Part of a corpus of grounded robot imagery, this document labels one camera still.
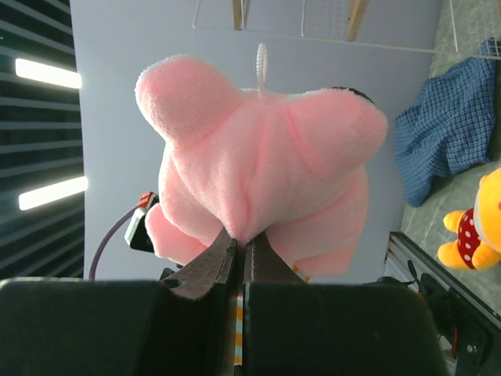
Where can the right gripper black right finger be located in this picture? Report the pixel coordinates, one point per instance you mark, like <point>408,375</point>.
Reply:
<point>263,265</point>

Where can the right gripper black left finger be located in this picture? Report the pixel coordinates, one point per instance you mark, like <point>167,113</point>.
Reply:
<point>211,267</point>

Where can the pink plush pig striped shirt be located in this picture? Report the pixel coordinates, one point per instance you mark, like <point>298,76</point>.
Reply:
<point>251,161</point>

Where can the yellow plush red dotted dress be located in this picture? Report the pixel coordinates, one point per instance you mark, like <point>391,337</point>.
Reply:
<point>477,229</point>

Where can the blue checked cloth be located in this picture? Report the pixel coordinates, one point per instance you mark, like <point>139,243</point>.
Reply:
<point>449,127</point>

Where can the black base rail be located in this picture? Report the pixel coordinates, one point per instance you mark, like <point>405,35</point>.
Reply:
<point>468,327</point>

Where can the white wire wooden shelf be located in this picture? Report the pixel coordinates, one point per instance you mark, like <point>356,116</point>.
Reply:
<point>451,28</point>

